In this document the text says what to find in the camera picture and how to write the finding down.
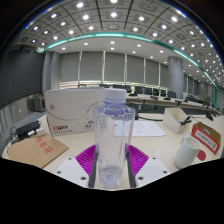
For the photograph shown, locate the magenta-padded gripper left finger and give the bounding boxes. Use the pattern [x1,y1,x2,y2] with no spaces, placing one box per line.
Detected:
[54,143,100,189]

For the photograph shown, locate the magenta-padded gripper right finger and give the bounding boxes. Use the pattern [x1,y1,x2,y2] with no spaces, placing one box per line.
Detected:
[124,143,172,189]

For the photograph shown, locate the clear plastic water bottle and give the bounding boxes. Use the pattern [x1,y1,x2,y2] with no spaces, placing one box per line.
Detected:
[93,88,136,188]

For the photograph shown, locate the white paper sheet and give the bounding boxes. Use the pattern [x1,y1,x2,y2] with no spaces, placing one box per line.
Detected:
[114,119,167,138]

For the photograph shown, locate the white ceramic mug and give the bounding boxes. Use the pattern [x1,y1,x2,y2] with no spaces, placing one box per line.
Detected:
[174,135,202,170]

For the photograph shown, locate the white paper ream box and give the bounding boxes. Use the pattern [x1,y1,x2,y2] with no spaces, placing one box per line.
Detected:
[43,87,106,137]

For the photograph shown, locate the white open cardboard box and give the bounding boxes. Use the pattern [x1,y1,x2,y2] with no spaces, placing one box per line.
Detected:
[162,107,194,135]

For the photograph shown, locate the black clip tool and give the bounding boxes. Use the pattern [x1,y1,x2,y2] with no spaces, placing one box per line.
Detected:
[179,115,193,126]

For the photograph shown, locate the flat round red coaster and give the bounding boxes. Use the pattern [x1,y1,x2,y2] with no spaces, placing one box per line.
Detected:
[196,149,208,162]

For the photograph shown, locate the black stapler device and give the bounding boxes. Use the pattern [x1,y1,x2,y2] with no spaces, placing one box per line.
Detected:
[14,120,42,139]

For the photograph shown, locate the black office chairs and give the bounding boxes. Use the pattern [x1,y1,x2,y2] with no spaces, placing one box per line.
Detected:
[99,83,178,99]

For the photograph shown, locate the brown cardboard box red label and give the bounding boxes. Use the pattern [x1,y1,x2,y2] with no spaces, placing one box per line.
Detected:
[191,121,222,155]

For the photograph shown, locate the round ceiling lights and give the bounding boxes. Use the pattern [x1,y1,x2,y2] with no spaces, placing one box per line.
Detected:
[19,0,224,84]

